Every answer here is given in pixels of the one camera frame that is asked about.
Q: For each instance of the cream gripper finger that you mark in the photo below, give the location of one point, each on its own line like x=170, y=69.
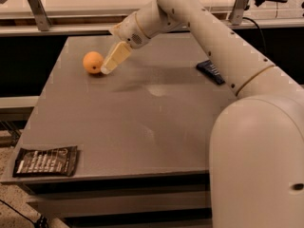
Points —
x=118, y=53

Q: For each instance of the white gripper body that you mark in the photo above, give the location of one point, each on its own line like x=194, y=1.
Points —
x=129, y=32

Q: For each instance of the orange fruit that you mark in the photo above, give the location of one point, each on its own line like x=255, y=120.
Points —
x=92, y=62

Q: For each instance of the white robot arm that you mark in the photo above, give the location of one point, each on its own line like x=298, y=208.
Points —
x=256, y=153

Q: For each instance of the black rxbar chocolate packet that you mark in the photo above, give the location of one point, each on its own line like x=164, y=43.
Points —
x=42, y=163

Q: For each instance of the blue snack bar wrapper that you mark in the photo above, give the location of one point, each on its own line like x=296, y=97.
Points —
x=208, y=69

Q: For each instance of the grey table with drawers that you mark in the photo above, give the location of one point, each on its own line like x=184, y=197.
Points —
x=142, y=135

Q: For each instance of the left metal bracket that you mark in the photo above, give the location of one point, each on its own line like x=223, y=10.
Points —
x=40, y=16

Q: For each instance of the metal bracket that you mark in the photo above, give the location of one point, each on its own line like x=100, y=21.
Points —
x=40, y=16
x=235, y=17

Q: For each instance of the grey counter shelf rail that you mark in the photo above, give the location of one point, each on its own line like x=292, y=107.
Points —
x=90, y=21

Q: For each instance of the right metal bracket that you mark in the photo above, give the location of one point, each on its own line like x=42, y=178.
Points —
x=235, y=17

